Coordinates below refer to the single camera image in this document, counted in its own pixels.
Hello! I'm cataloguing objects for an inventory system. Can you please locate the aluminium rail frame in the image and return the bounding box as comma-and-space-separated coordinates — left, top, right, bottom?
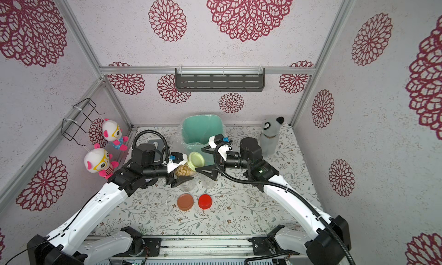
60, 234, 351, 265

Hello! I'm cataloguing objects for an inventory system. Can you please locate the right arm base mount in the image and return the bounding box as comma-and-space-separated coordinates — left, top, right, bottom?
248, 225, 293, 256

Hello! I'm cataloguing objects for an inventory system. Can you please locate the black wire basket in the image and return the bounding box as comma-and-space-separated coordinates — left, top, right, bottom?
60, 98, 105, 147

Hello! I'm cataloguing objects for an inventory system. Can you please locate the grey wall shelf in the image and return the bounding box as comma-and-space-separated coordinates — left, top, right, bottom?
175, 68, 265, 92

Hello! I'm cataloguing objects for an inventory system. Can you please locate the green trash bin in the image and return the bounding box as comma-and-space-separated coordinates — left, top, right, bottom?
182, 114, 227, 162

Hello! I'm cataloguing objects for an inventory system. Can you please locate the brown jar lid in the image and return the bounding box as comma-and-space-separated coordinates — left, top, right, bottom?
177, 193, 194, 211

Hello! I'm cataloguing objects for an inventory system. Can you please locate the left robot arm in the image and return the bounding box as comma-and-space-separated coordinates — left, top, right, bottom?
27, 144, 188, 265

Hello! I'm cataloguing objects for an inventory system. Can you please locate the green jar lid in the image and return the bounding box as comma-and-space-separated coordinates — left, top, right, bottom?
187, 152, 206, 171

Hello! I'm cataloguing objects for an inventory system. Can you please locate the lower pink white plush doll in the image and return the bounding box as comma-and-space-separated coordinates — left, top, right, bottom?
84, 144, 119, 179

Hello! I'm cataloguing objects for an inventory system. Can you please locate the upper pink white plush doll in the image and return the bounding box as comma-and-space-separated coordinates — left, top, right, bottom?
102, 118, 129, 151

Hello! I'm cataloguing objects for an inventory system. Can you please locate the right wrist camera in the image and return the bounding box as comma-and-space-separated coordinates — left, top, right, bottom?
208, 134, 232, 161

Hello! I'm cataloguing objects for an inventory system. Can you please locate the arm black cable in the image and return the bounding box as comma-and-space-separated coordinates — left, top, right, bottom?
213, 142, 356, 265
132, 130, 170, 162

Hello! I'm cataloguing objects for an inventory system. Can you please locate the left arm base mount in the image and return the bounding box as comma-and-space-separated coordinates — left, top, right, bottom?
119, 227, 162, 257

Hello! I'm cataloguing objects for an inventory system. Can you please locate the grey plush dog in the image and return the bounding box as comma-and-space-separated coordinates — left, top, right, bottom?
259, 116, 285, 157

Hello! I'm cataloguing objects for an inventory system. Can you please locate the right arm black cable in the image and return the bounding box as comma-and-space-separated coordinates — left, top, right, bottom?
213, 142, 356, 265

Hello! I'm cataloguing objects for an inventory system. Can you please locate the red lidded peanut jar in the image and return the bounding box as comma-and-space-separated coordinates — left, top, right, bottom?
200, 175, 217, 190

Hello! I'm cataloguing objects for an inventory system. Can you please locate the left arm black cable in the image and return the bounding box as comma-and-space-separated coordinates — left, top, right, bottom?
132, 130, 170, 162

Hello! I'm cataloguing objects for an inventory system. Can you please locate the red jar lid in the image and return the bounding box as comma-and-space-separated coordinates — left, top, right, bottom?
198, 194, 213, 210

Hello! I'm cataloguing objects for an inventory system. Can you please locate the pink white plush doll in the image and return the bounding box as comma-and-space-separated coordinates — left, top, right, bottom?
102, 118, 129, 151
84, 144, 119, 179

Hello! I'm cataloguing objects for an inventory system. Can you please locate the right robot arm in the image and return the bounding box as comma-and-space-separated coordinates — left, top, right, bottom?
197, 134, 355, 265

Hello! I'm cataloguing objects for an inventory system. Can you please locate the green lidded peanut jar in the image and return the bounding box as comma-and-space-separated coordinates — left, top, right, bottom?
174, 163, 196, 177

